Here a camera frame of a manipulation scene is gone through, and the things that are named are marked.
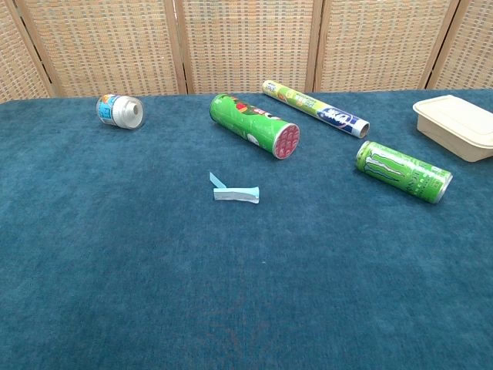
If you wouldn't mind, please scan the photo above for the green chips can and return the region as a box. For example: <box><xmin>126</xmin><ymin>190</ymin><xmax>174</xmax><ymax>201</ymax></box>
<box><xmin>209</xmin><ymin>93</ymin><xmax>301</xmax><ymax>160</ymax></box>

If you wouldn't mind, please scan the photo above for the plastic wrap roll tube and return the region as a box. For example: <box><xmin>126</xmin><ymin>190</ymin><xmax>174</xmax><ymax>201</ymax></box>
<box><xmin>262</xmin><ymin>79</ymin><xmax>371</xmax><ymax>140</ymax></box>

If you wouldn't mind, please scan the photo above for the blue table cloth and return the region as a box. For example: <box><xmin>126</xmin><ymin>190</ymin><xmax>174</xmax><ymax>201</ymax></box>
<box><xmin>0</xmin><ymin>89</ymin><xmax>493</xmax><ymax>370</ymax></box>

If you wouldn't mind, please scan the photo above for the woven folding screen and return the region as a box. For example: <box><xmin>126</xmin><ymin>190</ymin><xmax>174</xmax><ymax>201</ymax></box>
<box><xmin>0</xmin><ymin>0</ymin><xmax>493</xmax><ymax>104</ymax></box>

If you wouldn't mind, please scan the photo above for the clear jar with white lid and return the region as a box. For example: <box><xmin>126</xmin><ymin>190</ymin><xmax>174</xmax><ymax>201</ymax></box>
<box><xmin>95</xmin><ymin>93</ymin><xmax>146</xmax><ymax>131</ymax></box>

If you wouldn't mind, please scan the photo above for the green energy drink can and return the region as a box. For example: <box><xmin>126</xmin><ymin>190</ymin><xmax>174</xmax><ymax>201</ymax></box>
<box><xmin>355</xmin><ymin>140</ymin><xmax>454</xmax><ymax>204</ymax></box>

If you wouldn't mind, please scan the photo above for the beige lidded food container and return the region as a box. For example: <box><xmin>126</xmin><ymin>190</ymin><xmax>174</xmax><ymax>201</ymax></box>
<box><xmin>412</xmin><ymin>94</ymin><xmax>493</xmax><ymax>163</ymax></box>

